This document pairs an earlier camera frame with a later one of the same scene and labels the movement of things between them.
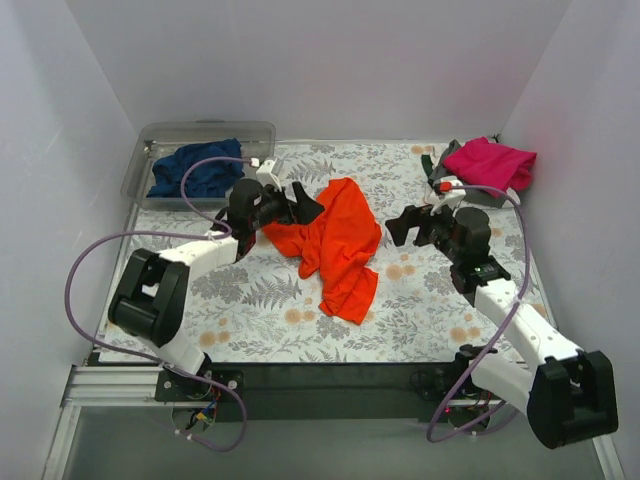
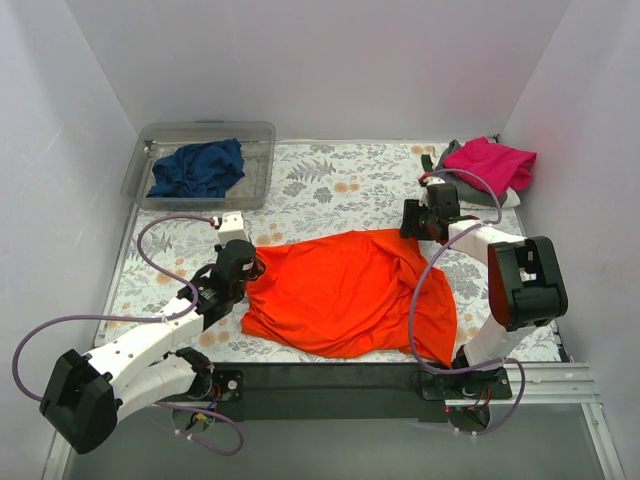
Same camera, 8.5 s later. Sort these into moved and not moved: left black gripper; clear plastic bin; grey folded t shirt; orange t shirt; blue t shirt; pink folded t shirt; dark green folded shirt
Moved: left black gripper; orange t shirt
Not moved: pink folded t shirt; clear plastic bin; dark green folded shirt; grey folded t shirt; blue t shirt
